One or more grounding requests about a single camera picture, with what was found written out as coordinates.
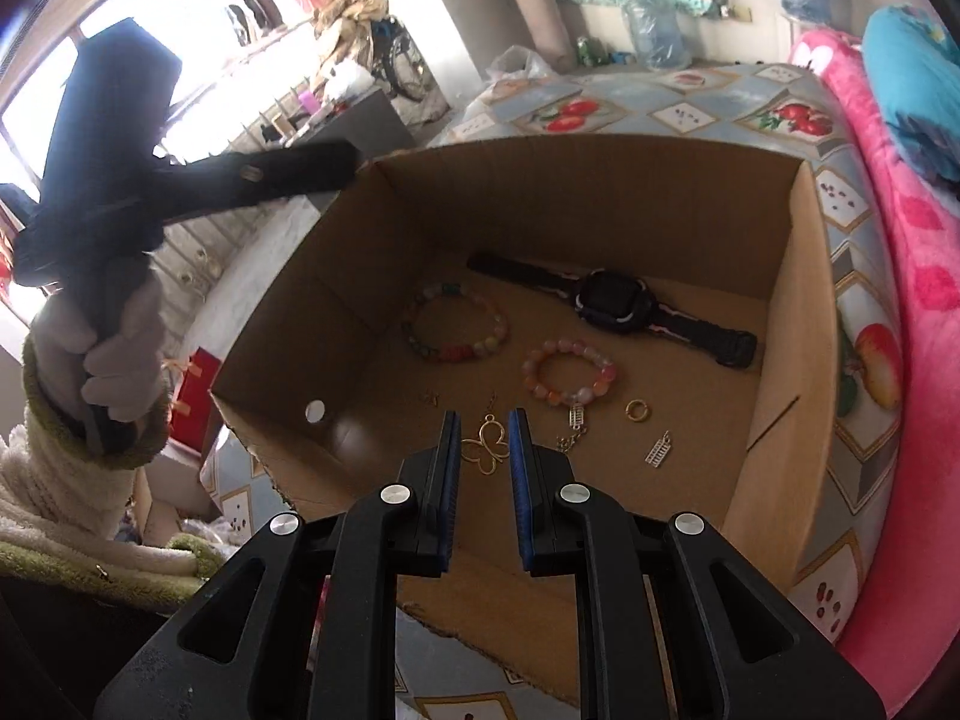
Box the pink strap smartwatch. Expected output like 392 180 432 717
467 250 758 369

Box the red paper bag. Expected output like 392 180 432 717
164 346 221 455

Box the pink floral blanket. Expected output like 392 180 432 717
785 28 960 717

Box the metal balcony railing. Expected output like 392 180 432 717
151 91 302 346

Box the small silver hair clip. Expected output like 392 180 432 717
644 431 672 468

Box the white fluffy towel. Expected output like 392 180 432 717
2 413 197 577

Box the clear plastic water bottle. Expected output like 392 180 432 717
622 0 692 70

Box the pink orange bead bracelet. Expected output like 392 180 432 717
520 336 620 408

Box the gold butterfly brooch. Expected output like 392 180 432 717
460 413 509 476

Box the fruit pattern tablecloth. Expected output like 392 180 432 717
174 67 900 718

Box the brown cardboard box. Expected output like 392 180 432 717
208 131 842 706

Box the colourful glass bead bracelet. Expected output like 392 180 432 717
400 280 513 366

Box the cardboard tube roll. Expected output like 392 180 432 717
514 0 578 73

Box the blue patterned quilt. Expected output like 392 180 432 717
861 5 958 187

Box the left white gloved hand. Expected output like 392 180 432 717
23 271 166 424

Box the dark grey cabinet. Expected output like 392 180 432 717
288 85 418 215

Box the bicycle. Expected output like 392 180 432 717
371 15 434 103

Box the white plastic bag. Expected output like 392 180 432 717
485 46 558 83

